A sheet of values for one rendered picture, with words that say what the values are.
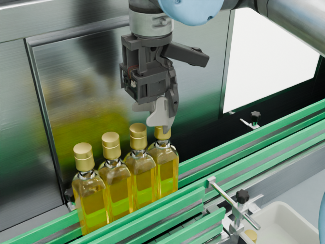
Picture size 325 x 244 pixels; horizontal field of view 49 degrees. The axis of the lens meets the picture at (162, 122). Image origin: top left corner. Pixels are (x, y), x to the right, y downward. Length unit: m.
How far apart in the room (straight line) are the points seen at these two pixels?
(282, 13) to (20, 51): 0.46
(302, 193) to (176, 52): 0.72
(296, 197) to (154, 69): 0.72
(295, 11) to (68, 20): 0.41
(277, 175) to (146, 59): 0.60
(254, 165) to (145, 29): 0.55
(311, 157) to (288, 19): 0.76
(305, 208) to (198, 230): 0.46
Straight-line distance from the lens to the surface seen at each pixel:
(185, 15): 0.47
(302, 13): 0.47
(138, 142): 0.71
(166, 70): 0.64
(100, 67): 0.76
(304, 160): 1.17
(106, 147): 0.69
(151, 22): 0.59
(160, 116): 0.69
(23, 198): 0.92
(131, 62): 0.63
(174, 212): 0.85
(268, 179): 1.07
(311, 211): 1.18
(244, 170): 0.99
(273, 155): 1.05
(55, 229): 0.84
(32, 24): 0.69
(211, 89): 0.97
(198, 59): 0.69
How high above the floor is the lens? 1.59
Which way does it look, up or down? 36 degrees down
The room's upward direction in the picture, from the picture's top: straight up
